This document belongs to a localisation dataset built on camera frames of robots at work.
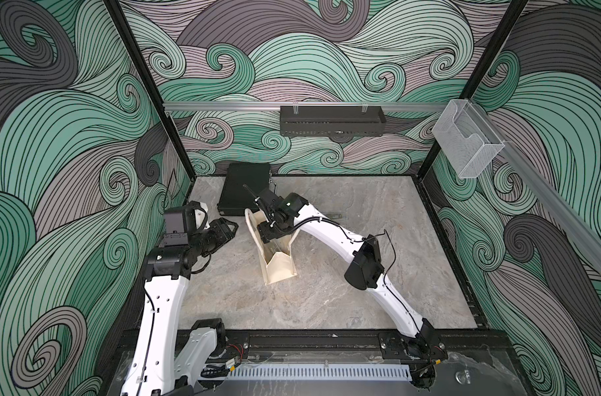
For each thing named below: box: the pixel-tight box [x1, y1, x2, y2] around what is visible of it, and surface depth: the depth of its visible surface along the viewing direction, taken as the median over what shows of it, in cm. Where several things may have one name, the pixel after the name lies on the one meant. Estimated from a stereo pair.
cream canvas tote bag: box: [244, 207, 300, 285], surface depth 85 cm
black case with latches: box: [217, 162, 270, 216], surface depth 118 cm
